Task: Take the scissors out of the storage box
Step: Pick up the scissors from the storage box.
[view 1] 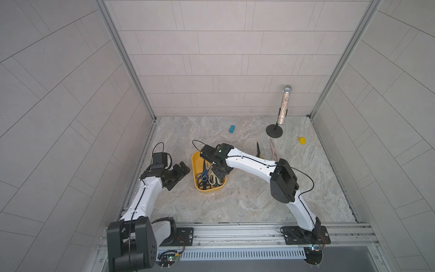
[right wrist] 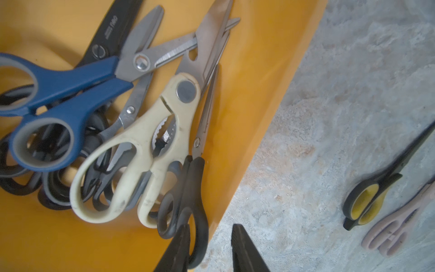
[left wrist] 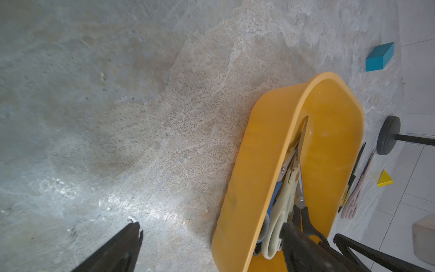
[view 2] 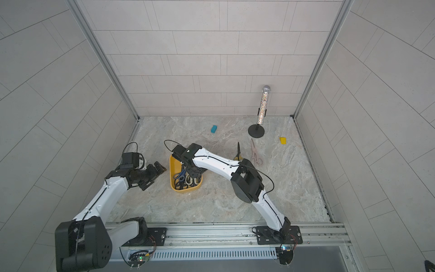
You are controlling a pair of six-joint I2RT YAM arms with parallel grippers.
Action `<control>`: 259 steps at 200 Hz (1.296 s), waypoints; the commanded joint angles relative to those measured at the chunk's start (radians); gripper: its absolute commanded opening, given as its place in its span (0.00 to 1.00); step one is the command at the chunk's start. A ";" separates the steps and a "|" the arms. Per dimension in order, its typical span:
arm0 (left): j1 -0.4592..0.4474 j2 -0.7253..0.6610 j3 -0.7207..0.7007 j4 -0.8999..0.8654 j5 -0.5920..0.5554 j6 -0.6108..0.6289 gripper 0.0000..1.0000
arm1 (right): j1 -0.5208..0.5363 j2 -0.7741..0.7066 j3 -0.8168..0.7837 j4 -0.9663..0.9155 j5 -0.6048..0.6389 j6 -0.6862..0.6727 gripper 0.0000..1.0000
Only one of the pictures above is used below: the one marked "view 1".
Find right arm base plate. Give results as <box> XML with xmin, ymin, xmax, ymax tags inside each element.
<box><xmin>280</xmin><ymin>226</ymin><xmax>331</xmax><ymax>245</ymax></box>

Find right circuit board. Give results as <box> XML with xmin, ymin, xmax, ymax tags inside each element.
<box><xmin>304</xmin><ymin>247</ymin><xmax>323</xmax><ymax>266</ymax></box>

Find blue handled scissors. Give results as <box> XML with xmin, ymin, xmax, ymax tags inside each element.
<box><xmin>197</xmin><ymin>160</ymin><xmax>209</xmax><ymax>181</ymax></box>

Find yellow plastic storage box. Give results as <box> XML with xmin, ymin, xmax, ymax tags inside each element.
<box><xmin>191</xmin><ymin>151</ymin><xmax>227</xmax><ymax>193</ymax></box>

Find left circuit board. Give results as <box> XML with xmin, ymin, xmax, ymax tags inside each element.
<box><xmin>156</xmin><ymin>250</ymin><xmax>181</xmax><ymax>269</ymax></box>

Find circuit board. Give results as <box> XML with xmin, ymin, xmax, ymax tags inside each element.
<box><xmin>304</xmin><ymin>247</ymin><xmax>323</xmax><ymax>266</ymax></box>
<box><xmin>156</xmin><ymin>250</ymin><xmax>181</xmax><ymax>269</ymax></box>

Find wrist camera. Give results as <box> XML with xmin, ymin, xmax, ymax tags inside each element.
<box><xmin>200</xmin><ymin>145</ymin><xmax>216</xmax><ymax>163</ymax></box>
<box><xmin>150</xmin><ymin>152</ymin><xmax>169</xmax><ymax>170</ymax></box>

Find cream handled kitchen scissors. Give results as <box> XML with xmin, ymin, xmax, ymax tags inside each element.
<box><xmin>208</xmin><ymin>165</ymin><xmax>221</xmax><ymax>187</ymax></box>

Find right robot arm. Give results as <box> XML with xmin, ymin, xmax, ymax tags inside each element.
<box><xmin>200</xmin><ymin>143</ymin><xmax>321</xmax><ymax>235</ymax></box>

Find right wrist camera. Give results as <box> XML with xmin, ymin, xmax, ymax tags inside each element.
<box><xmin>200</xmin><ymin>145</ymin><xmax>216</xmax><ymax>163</ymax></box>

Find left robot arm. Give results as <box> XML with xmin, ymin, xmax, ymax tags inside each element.
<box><xmin>107</xmin><ymin>162</ymin><xmax>190</xmax><ymax>272</ymax></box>

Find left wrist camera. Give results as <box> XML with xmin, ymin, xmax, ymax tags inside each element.
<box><xmin>150</xmin><ymin>152</ymin><xmax>169</xmax><ymax>170</ymax></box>

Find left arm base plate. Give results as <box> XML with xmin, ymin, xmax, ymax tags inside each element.
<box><xmin>160</xmin><ymin>227</ymin><xmax>194</xmax><ymax>247</ymax></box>

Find pink handled scissors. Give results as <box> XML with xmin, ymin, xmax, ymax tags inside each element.
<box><xmin>270</xmin><ymin>139</ymin><xmax>280</xmax><ymax>162</ymax></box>

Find glitter microphone on stand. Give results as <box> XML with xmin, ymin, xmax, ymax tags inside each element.
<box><xmin>266</xmin><ymin>85</ymin><xmax>292</xmax><ymax>138</ymax></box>

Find aluminium rail frame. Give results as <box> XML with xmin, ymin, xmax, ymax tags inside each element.
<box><xmin>88</xmin><ymin>221</ymin><xmax>381</xmax><ymax>262</ymax></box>

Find yellow black handled scissors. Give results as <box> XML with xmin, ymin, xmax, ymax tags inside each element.
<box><xmin>256</xmin><ymin>142</ymin><xmax>263</xmax><ymax>159</ymax></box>

